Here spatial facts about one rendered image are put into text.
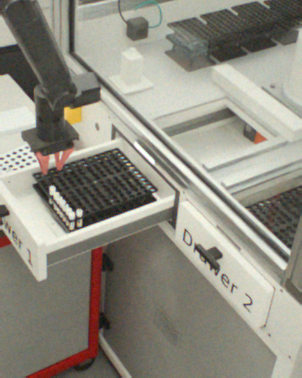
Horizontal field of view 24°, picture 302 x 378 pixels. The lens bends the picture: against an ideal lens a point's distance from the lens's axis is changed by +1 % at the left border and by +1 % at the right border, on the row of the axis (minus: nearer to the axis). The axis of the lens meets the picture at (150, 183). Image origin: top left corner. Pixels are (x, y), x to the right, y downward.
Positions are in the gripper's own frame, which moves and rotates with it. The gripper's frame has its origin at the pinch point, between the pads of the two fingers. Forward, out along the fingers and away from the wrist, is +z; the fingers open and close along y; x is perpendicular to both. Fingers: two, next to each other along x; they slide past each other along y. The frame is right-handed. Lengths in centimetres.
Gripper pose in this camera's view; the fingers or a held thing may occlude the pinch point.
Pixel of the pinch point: (50, 167)
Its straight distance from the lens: 151.9
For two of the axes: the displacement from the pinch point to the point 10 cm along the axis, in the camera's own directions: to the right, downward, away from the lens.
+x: 5.4, 5.8, -6.1
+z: -0.7, 7.5, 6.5
